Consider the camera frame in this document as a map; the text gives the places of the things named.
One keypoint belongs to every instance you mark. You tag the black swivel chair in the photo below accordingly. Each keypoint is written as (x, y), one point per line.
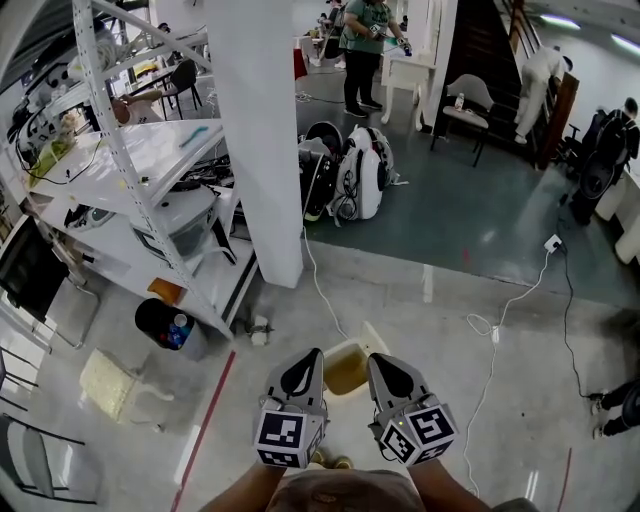
(570, 147)

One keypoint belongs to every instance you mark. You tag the clear plastic cup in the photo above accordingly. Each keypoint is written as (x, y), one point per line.
(181, 320)

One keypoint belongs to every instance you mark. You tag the white ornate stool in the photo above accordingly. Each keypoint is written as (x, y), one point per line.
(107, 380)

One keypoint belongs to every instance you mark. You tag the black dining chair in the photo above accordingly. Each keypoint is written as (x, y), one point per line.
(182, 80)

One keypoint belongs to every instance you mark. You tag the person's left forearm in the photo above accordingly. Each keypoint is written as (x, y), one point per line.
(245, 490)

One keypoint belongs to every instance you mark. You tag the blue snack wrapper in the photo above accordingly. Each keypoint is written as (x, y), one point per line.
(176, 336)

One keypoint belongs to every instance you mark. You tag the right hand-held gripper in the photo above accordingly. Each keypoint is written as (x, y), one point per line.
(425, 430)

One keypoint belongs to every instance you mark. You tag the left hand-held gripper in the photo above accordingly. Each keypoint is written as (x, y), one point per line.
(285, 435)

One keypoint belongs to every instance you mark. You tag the grey chair black frame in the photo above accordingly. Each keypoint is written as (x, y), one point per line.
(37, 460)

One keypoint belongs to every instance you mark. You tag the person's right forearm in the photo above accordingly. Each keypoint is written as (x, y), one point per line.
(445, 487)

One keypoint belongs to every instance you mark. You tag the white ornate table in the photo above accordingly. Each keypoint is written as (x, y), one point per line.
(405, 72)

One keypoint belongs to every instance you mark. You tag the white backpack shell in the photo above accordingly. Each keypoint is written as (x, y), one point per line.
(365, 175)

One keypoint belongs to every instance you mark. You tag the small plastic bottle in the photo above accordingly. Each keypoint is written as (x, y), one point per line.
(459, 102)

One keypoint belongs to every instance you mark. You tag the white metal shelving rack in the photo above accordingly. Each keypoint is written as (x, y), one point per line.
(150, 155)

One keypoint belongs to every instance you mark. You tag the black backpack shell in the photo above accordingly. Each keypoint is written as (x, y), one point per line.
(315, 175)

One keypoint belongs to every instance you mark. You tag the dark wooden staircase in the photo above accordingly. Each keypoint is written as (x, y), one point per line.
(475, 40)

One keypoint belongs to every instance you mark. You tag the person's right yellow shoe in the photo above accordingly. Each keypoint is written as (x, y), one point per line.
(343, 463)

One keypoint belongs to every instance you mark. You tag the person's left yellow shoe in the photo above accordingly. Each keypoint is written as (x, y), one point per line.
(322, 457)

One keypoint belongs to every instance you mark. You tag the cream lidded trash bin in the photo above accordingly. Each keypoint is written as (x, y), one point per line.
(345, 372)

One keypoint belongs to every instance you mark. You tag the white side table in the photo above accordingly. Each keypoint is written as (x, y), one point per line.
(622, 210)

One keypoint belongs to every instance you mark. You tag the teal plastic tool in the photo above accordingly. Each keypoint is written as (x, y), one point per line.
(192, 137)

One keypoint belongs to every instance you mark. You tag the ceiling light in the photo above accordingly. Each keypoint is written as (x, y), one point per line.
(560, 21)
(627, 42)

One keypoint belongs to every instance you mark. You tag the white rounded equipment case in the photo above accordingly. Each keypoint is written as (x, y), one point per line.
(185, 210)

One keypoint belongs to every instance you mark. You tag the orange pad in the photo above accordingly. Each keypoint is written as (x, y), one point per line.
(162, 291)

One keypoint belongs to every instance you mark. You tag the white round-faced device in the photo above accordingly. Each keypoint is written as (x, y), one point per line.
(97, 217)

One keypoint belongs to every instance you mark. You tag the white square pillar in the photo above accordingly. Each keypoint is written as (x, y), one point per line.
(255, 150)

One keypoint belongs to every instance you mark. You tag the beige chair black legs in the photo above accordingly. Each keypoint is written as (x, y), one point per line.
(472, 90)

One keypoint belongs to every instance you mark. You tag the white power strip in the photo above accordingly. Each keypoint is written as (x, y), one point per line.
(552, 243)

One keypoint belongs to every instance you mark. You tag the grey waste bin black bag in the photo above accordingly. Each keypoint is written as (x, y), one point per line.
(197, 342)

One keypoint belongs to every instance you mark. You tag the person's yellow shoe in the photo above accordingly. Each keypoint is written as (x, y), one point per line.
(322, 457)
(343, 463)

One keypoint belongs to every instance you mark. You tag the yellow-green bag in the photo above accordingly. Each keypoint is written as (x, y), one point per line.
(52, 155)

